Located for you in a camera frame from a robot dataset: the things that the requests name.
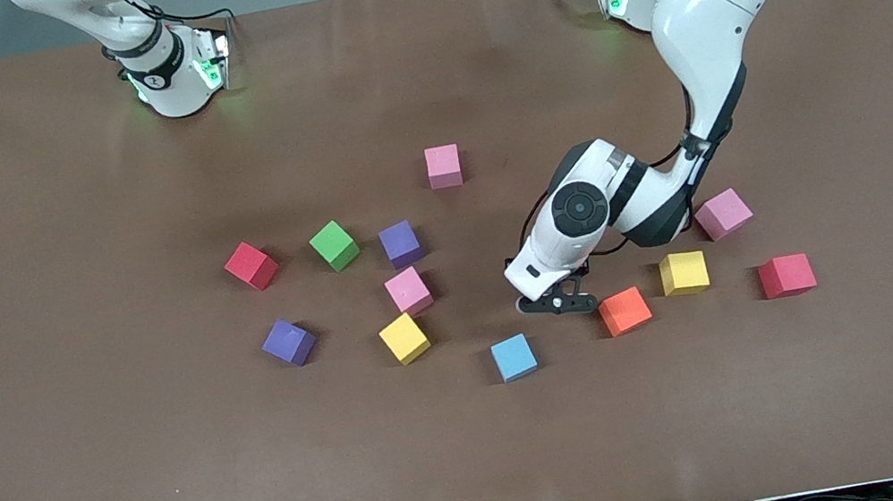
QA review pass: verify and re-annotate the pink foam cube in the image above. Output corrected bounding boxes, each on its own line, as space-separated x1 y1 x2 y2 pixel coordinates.
381 263 437 321
690 184 759 245
423 142 465 191

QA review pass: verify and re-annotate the purple foam cube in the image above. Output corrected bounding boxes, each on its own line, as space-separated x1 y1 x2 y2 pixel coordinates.
376 217 428 273
256 313 322 373

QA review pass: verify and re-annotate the yellow foam cube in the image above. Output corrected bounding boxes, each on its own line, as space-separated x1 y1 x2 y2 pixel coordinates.
375 309 436 369
656 247 713 300

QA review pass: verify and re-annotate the orange foam cube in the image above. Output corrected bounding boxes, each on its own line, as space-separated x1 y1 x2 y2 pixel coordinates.
595 283 657 340

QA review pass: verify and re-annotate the blue foam cube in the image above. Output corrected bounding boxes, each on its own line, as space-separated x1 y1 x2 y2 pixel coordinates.
489 330 541 386

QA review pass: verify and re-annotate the red foam cube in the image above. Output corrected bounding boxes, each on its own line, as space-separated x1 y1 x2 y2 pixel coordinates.
220 236 284 298
756 250 820 301

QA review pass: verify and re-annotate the green foam cube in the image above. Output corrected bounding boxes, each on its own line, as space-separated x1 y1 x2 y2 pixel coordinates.
305 216 365 277

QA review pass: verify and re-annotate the brown table mat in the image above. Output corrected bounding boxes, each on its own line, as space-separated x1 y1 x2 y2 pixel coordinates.
0 0 893 501

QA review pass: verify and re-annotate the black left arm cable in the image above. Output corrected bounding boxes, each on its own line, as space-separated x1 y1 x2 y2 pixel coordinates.
480 87 722 273

